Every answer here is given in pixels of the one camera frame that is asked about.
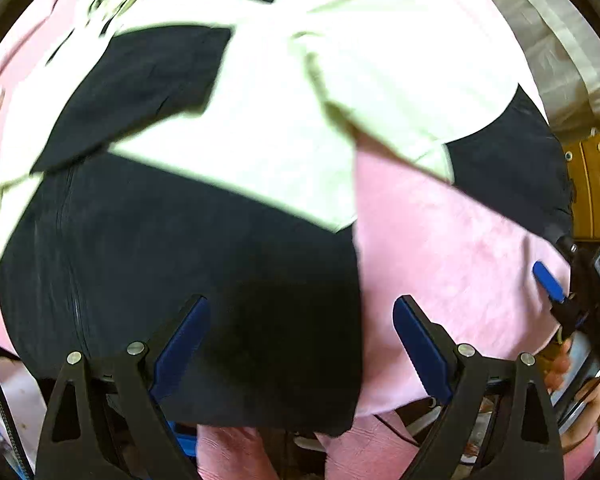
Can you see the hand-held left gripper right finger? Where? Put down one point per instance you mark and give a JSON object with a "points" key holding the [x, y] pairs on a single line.
{"points": [[420, 350]]}

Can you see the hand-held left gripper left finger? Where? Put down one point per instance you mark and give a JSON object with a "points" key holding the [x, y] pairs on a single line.
{"points": [[180, 355]]}

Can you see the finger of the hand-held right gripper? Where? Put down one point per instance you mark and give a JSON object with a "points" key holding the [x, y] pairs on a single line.
{"points": [[567, 246], [549, 281]]}

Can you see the black and pale green jacket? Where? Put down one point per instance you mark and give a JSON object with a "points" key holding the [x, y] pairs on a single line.
{"points": [[180, 260]]}

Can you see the person's right hand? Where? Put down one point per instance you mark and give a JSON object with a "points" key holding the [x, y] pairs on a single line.
{"points": [[559, 367]]}

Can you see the wooden cabinet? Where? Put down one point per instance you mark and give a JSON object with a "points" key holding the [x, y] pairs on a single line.
{"points": [[597, 185]]}

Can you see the pink bed blanket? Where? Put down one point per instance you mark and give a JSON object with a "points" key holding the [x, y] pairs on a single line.
{"points": [[455, 260]]}

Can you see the pale curtain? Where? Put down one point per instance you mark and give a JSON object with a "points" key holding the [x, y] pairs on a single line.
{"points": [[555, 35]]}

